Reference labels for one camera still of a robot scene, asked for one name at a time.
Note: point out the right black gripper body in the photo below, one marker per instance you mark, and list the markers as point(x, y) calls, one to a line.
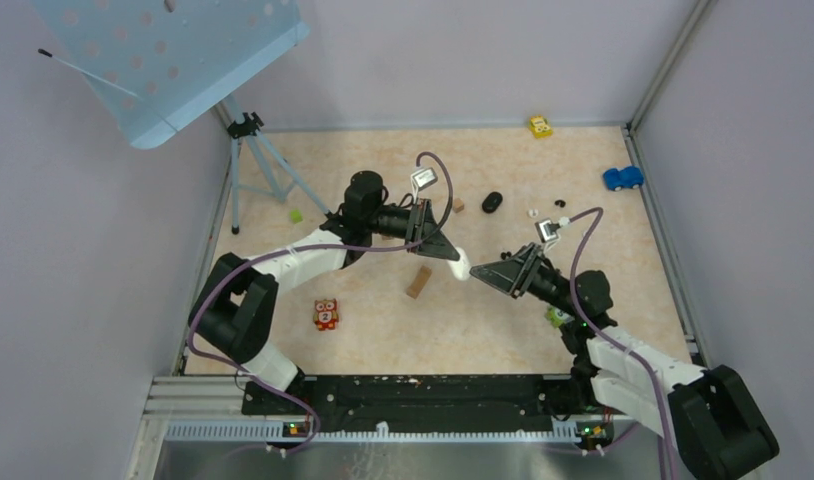
point(539, 278)

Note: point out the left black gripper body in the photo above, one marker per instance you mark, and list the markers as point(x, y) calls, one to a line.
point(399, 222)

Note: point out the white earbud charging case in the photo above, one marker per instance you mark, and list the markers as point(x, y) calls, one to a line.
point(460, 268)

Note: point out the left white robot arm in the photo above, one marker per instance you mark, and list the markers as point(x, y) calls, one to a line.
point(234, 310)

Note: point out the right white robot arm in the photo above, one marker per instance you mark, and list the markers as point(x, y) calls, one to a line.
point(708, 415)

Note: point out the black oval charging case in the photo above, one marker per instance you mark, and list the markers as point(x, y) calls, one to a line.
point(492, 202)

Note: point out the green owl number block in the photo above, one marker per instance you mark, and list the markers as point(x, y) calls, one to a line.
point(557, 317)

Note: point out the wooden arch block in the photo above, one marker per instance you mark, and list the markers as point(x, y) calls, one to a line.
point(419, 282)

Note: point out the small green cube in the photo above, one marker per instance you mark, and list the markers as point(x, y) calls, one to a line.
point(296, 216)

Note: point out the red owl number block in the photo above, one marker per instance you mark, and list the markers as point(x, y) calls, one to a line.
point(326, 314)

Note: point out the blue toy car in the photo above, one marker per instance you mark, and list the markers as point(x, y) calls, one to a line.
point(629, 177)

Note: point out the light blue tripod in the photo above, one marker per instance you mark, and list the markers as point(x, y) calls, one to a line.
point(245, 130)

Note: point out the yellow toy car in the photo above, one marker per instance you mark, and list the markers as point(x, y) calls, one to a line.
point(540, 127)

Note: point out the light blue perforated stand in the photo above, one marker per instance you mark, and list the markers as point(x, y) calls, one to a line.
point(157, 66)

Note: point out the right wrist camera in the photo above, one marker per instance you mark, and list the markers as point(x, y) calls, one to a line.
point(548, 230)

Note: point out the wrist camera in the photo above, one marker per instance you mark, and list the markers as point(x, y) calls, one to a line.
point(422, 178)
point(548, 230)

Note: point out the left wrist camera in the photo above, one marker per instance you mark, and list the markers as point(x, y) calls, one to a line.
point(422, 178)

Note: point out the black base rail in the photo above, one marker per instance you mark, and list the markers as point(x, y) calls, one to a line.
point(505, 403)

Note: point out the white slotted cable duct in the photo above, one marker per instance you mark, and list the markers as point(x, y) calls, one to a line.
point(272, 431)

